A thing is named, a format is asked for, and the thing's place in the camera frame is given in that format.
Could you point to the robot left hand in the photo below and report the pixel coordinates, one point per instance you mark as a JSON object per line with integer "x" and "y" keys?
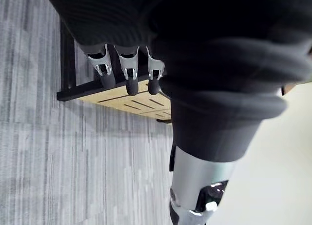
{"x": 195, "y": 64}

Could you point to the black-framed wooden slat shelf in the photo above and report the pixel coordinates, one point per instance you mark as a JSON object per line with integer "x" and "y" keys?
{"x": 136, "y": 101}

